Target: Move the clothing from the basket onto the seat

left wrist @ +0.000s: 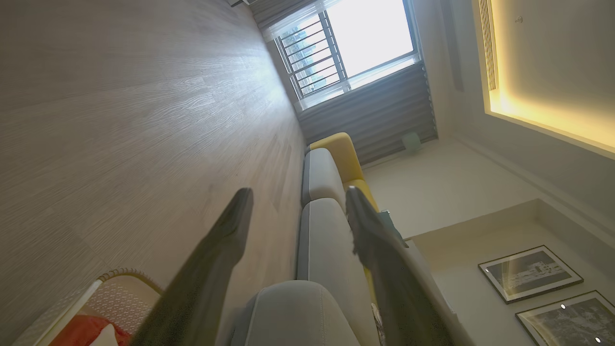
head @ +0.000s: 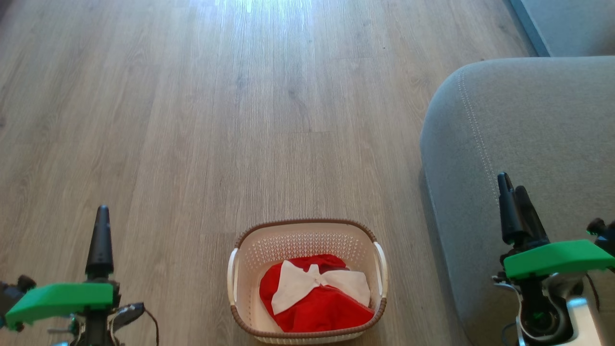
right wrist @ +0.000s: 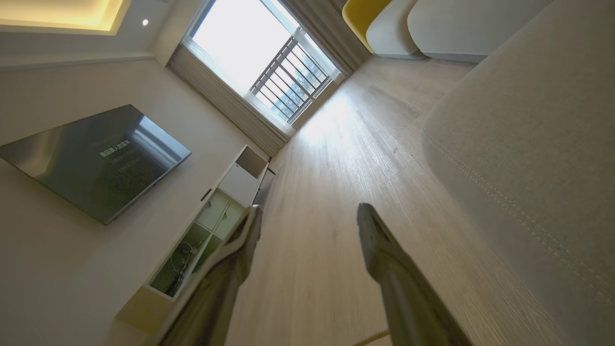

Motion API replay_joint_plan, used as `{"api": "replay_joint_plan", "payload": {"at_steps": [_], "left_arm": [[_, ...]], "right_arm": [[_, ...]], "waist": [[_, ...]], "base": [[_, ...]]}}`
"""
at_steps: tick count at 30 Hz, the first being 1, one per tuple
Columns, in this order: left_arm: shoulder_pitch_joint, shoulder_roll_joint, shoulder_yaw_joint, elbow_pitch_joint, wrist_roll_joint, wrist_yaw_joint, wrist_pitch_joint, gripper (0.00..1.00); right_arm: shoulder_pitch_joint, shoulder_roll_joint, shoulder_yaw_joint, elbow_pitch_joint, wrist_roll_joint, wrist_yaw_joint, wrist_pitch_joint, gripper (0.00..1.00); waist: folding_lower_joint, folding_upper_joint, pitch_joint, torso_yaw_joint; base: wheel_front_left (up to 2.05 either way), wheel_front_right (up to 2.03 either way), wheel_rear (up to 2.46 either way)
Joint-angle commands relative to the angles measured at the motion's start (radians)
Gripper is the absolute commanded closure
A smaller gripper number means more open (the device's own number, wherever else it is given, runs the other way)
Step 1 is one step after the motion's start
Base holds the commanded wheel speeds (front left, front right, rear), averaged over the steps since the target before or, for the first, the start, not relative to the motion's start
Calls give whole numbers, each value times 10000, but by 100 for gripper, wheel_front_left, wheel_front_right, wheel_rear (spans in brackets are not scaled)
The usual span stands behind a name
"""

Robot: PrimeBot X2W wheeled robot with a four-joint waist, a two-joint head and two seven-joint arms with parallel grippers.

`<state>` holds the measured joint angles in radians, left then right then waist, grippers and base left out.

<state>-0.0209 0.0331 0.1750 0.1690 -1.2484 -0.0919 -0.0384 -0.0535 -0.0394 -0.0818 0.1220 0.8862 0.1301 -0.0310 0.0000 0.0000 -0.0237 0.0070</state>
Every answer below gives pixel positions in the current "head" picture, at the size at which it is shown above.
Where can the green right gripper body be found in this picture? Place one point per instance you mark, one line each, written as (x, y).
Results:
(557, 257)

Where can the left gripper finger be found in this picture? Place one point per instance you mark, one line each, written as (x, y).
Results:
(100, 245)

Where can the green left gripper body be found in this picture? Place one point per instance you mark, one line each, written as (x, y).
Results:
(57, 298)

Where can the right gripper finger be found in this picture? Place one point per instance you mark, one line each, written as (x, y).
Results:
(509, 211)
(532, 226)

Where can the red garment with white bow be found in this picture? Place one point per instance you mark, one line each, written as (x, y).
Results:
(326, 312)

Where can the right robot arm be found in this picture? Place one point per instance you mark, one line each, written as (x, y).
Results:
(579, 322)

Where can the grey fabric sofa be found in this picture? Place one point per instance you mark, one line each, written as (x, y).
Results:
(528, 134)

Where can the white plastic laundry basket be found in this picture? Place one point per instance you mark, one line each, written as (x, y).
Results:
(307, 235)

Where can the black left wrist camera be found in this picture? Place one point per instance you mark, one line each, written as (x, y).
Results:
(12, 293)

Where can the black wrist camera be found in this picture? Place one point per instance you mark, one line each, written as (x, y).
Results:
(603, 235)
(12, 293)

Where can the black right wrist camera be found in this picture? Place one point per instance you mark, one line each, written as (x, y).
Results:
(603, 235)

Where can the grey-blue wall baseboard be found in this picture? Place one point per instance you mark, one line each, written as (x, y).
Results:
(528, 26)

